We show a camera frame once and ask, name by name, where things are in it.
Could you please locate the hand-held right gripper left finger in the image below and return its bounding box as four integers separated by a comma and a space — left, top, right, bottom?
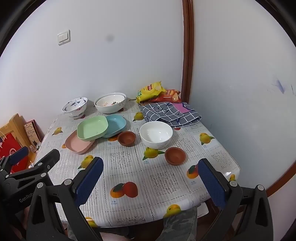
26, 156, 104, 241

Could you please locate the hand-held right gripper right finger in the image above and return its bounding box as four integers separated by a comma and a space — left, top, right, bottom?
197, 158, 274, 241

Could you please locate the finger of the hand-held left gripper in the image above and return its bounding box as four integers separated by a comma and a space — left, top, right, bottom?
0, 146, 29, 173
6, 149, 60, 183

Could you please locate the pink square plate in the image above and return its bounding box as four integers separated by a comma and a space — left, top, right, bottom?
65, 130, 95, 154

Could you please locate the small brown clay bowl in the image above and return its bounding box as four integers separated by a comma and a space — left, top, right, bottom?
165, 147, 186, 166
117, 131, 136, 147

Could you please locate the green square plate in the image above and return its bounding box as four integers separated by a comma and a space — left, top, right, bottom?
77, 116, 109, 142

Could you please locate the blue square plate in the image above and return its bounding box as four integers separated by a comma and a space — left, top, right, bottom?
102, 114, 127, 138

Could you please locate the plain white bowl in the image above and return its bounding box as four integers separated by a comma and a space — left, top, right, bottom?
139, 121, 173, 149

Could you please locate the red box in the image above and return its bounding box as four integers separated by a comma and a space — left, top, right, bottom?
0, 133, 30, 173

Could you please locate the patterned cardboard box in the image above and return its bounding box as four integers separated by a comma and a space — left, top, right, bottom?
23, 120, 44, 146

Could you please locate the camouflage trouser leg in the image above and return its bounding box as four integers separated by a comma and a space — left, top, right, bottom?
162, 206, 198, 241

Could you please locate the fruit print tablecloth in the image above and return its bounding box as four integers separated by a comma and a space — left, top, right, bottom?
33, 101, 241, 229

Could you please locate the blue patterned white bowl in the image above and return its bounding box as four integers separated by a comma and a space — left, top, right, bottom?
62, 97, 88, 120

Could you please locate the brown wooden baseboard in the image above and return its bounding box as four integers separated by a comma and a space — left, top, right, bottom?
266, 166, 296, 198

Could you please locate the large white printed bowl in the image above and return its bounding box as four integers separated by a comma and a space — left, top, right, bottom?
94, 93, 127, 114

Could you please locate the grey checked cloth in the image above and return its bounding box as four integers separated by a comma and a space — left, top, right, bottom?
139, 101, 202, 129

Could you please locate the red chip bag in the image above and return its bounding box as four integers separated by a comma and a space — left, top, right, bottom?
148, 89, 181, 103

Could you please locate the yellow chip bag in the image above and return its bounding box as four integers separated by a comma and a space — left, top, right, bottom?
136, 81, 166, 103

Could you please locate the white light switch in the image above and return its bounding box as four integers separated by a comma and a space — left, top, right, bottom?
57, 30, 70, 46

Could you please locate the brown wooden door frame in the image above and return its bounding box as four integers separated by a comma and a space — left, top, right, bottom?
181, 0, 195, 103

